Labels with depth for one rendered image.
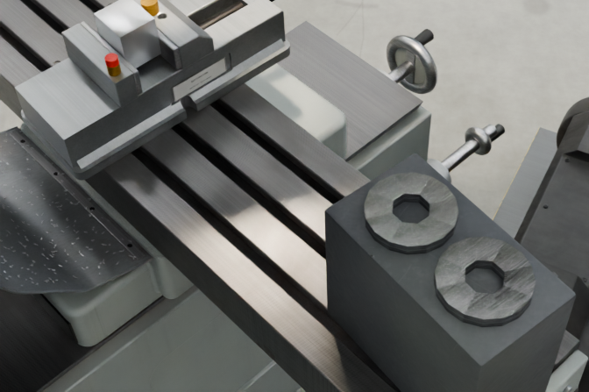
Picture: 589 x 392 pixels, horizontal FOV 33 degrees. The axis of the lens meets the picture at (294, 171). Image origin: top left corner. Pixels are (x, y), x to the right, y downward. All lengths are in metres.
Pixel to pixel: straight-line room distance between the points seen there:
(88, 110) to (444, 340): 0.57
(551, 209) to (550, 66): 1.13
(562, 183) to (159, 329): 0.71
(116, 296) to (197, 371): 0.32
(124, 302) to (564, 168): 0.78
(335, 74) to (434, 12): 1.25
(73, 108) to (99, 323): 0.28
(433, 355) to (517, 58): 1.88
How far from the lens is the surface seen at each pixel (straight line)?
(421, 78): 1.81
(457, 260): 0.93
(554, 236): 1.65
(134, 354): 1.43
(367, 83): 1.64
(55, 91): 1.31
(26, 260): 1.24
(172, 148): 1.30
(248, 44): 1.35
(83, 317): 1.31
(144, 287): 1.35
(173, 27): 1.29
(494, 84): 2.69
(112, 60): 1.23
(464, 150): 1.83
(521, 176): 1.96
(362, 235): 0.96
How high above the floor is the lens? 1.89
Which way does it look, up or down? 50 degrees down
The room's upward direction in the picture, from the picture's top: 4 degrees counter-clockwise
